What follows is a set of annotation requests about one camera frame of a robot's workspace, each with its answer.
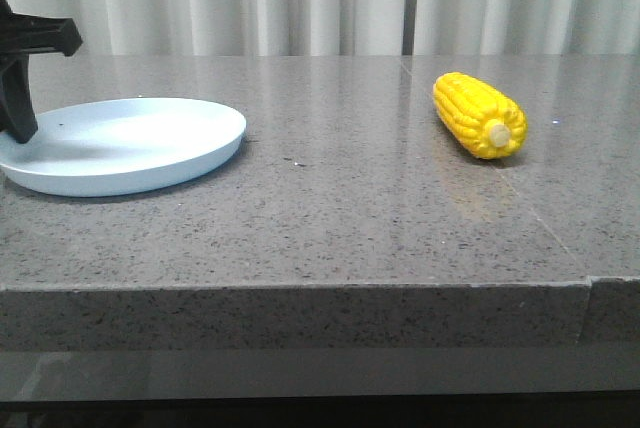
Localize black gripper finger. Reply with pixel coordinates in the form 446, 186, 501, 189
1, 55, 38, 144

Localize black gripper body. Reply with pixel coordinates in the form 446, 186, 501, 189
0, 0, 83, 57

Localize light blue round plate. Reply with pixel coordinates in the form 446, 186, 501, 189
1, 98, 247, 197

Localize yellow corn cob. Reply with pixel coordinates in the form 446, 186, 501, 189
433, 72, 528, 160

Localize white pleated curtain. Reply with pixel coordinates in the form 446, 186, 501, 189
8, 0, 639, 56

